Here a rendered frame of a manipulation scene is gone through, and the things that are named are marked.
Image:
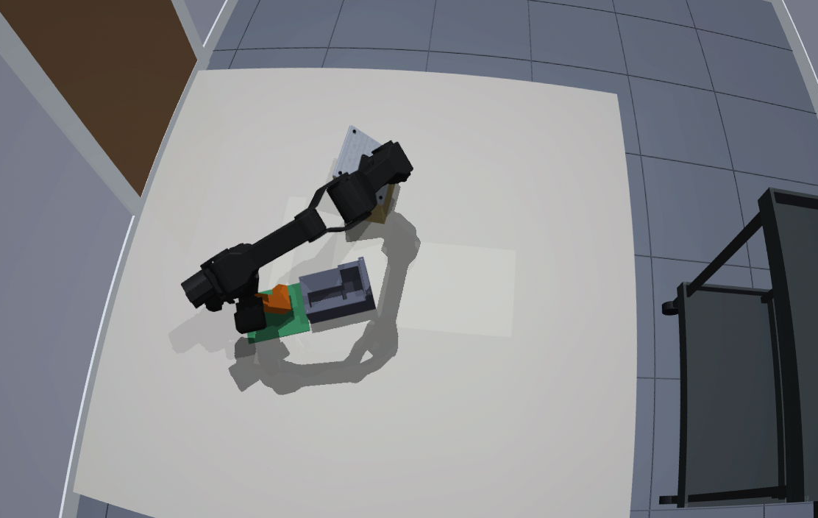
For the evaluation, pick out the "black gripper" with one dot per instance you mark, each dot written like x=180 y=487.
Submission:
x=249 y=316

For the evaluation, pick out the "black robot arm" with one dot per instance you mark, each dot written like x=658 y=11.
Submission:
x=354 y=197

